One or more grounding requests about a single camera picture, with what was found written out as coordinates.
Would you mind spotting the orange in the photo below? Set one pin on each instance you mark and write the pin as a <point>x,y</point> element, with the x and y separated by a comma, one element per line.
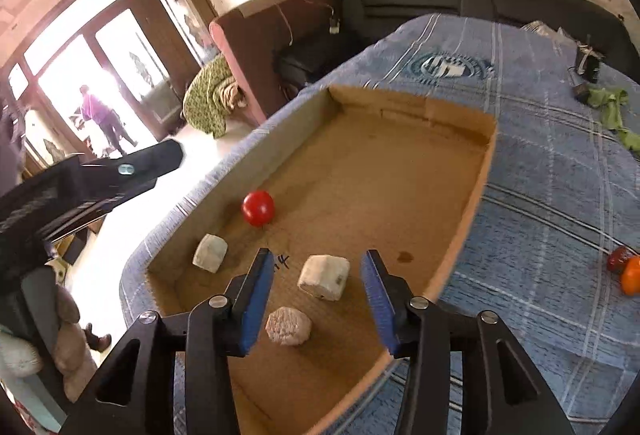
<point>631,276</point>

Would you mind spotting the shallow cardboard box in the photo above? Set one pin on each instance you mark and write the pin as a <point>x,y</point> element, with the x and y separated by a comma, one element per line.
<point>375,165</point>

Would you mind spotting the white plush toy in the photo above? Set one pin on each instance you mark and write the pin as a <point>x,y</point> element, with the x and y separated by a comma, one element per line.
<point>15,355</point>

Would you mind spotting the red jujube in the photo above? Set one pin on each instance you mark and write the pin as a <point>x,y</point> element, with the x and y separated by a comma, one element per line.
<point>617,259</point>

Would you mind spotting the white foam block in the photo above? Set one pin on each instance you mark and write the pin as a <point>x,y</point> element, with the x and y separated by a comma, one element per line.
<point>210,253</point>
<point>324,276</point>

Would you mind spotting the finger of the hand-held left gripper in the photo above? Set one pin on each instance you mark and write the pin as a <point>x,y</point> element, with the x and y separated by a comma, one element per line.
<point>150,159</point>

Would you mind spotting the brown armchair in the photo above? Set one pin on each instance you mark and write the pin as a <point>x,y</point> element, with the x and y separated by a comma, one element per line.
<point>260,45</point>

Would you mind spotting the green leafy stem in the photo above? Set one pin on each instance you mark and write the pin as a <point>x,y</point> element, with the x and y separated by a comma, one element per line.
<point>612,107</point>

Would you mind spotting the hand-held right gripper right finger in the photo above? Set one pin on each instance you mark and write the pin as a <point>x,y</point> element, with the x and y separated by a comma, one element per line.
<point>377,302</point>

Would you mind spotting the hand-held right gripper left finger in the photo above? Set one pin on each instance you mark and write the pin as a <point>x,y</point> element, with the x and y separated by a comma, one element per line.
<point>254,302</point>

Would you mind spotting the wooden glass door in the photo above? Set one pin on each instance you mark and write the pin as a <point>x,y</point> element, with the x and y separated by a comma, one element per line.
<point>150,15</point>

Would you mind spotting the black binder clip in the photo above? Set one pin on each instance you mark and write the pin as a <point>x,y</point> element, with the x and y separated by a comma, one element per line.
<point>586,60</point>

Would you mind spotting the green patterned blanket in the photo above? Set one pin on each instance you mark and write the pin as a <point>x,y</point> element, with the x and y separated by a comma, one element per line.
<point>205,100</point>

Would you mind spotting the brown teddy bear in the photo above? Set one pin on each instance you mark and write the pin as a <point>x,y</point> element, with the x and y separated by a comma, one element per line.
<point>70,345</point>

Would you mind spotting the round pale foam lump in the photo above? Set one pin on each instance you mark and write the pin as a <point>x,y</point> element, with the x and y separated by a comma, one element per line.
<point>288,326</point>

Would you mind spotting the black sofa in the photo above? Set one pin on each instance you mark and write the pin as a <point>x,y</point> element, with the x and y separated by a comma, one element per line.
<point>410,0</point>

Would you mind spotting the small dark lump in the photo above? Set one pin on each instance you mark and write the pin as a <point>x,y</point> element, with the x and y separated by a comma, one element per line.
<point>581,93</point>

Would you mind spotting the blue plaid blanket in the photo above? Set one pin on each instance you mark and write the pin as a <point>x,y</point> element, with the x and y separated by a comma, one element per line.
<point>550,195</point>

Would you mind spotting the red tomato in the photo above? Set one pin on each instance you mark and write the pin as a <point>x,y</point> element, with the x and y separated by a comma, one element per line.
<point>258,207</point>

